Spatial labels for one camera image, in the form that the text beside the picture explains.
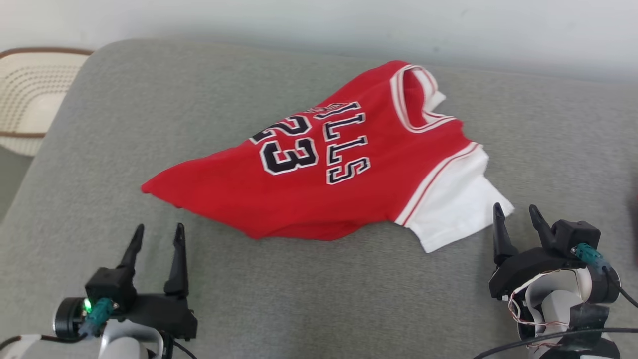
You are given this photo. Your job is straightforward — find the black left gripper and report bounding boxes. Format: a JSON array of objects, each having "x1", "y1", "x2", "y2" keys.
[{"x1": 117, "y1": 223, "x2": 198, "y2": 342}]

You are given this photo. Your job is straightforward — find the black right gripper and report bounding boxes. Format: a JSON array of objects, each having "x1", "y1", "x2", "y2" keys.
[{"x1": 488, "y1": 202, "x2": 590, "y2": 301}]

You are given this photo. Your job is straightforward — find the red basketball jersey number 23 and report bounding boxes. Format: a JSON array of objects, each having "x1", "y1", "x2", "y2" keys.
[{"x1": 141, "y1": 60, "x2": 515, "y2": 253}]

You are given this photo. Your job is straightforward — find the cream laundry basket brown rim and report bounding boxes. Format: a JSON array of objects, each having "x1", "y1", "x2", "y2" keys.
[{"x1": 0, "y1": 47, "x2": 94, "y2": 157}]

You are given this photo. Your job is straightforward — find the right camera cable teal plug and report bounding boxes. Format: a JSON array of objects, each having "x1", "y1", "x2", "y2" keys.
[{"x1": 572, "y1": 243, "x2": 638, "y2": 308}]

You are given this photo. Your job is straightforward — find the thin red white wires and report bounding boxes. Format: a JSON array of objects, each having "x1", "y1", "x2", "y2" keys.
[{"x1": 507, "y1": 271, "x2": 570, "y2": 347}]

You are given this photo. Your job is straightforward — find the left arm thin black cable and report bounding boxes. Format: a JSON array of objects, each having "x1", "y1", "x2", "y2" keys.
[{"x1": 172, "y1": 339, "x2": 198, "y2": 359}]

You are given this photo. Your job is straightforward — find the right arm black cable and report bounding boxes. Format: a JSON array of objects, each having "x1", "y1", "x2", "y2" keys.
[{"x1": 474, "y1": 327, "x2": 638, "y2": 359}]

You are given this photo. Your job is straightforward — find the white cable label tag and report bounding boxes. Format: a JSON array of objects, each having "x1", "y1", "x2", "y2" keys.
[{"x1": 0, "y1": 334, "x2": 44, "y2": 359}]

